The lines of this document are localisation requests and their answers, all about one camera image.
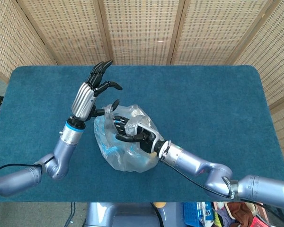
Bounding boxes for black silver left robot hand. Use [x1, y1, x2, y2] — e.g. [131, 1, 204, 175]
[71, 60, 123, 121]

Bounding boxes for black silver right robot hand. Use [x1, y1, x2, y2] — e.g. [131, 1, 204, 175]
[112, 115, 163, 154]

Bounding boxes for transparent plastic bag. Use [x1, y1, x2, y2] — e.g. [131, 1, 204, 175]
[94, 104, 160, 173]

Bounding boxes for blue snack packet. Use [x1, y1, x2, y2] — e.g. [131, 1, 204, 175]
[94, 118, 119, 154]

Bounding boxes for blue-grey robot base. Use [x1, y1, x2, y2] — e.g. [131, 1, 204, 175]
[84, 202, 184, 227]

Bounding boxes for blue carpet table cover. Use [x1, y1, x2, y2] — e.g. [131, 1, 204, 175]
[0, 65, 284, 203]

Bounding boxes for blue plastic basket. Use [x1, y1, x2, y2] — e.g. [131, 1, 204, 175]
[182, 202, 215, 227]

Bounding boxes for white blue printed packet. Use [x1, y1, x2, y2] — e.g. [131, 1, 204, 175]
[196, 201, 215, 225]

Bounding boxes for brown cloth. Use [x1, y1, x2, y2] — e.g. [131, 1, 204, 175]
[227, 202, 254, 227]

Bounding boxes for red box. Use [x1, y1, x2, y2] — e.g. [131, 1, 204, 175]
[250, 216, 265, 227]

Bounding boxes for black base cable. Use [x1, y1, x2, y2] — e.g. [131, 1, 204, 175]
[150, 202, 166, 227]

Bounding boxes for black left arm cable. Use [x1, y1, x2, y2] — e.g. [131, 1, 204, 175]
[0, 155, 55, 178]

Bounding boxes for black arm strap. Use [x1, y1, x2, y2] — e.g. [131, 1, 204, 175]
[222, 176, 239, 201]

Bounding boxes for blue floor cables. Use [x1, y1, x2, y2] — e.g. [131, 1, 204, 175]
[65, 202, 76, 227]

